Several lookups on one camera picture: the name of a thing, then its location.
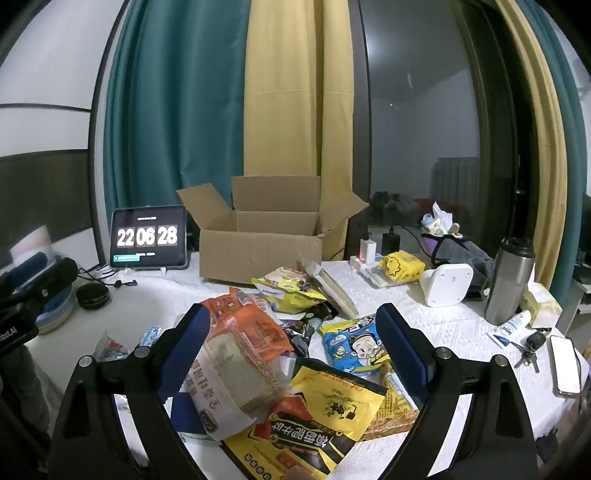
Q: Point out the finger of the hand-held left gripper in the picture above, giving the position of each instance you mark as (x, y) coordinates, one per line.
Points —
(51, 279)

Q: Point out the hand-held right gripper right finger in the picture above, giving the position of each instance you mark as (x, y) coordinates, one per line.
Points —
(400, 350)

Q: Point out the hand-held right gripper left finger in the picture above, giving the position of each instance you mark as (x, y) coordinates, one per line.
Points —
(184, 350)

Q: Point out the orange sliced bread bag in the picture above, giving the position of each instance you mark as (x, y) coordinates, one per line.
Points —
(244, 364)

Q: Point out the purple snack box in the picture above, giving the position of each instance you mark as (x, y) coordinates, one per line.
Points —
(187, 417)

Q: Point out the cardboard box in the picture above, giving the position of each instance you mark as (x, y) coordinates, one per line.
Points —
(263, 251)

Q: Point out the stack of blue bowls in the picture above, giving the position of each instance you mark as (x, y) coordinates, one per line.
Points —
(51, 309)

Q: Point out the small blue candy wrapper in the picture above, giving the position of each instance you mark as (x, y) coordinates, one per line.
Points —
(150, 335)

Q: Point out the black round case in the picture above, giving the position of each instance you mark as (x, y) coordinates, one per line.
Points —
(93, 295)

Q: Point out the blue cartoon snack packet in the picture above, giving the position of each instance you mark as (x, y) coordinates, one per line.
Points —
(353, 344)

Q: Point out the orange patterned snack packet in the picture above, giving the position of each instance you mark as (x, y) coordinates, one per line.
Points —
(392, 410)

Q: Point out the small crumpled wrapper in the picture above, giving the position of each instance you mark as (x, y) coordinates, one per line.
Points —
(110, 347)

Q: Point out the yellow tissue packet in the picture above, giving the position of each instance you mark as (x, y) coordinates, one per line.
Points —
(400, 266)

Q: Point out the white power strip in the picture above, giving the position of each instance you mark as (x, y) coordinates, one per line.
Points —
(364, 268)

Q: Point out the clear striped snack packet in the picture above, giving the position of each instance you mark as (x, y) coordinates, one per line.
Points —
(334, 288)

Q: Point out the yellow and black snack packet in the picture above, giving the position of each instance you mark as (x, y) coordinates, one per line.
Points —
(323, 415)

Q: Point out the white charger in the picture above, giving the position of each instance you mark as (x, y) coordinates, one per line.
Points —
(368, 251)

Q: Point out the tablet with clock display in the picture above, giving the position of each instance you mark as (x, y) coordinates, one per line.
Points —
(147, 237)

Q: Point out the black charger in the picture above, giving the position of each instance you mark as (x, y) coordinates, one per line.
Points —
(391, 243)

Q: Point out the white cream tube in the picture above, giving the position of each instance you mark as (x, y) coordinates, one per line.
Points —
(512, 327)

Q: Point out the grey and purple bag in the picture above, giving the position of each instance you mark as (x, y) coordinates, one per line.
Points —
(461, 251)

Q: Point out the yellow snack bag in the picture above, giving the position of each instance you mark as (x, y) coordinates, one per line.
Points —
(288, 288)

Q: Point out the steel thermos cup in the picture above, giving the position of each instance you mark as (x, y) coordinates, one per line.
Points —
(508, 281)

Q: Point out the black car key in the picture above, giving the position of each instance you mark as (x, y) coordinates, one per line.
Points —
(533, 346)

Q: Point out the crumpled white tissue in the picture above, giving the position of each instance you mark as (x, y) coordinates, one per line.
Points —
(438, 221)

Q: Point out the pale yellow tissue box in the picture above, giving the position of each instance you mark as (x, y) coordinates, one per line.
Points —
(542, 302)

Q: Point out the smartphone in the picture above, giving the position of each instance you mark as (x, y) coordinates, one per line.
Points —
(565, 365)

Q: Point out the teal curtain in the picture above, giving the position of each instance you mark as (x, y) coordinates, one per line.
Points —
(175, 115)

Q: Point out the yellow curtain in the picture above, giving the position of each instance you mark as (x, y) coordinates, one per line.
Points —
(295, 101)

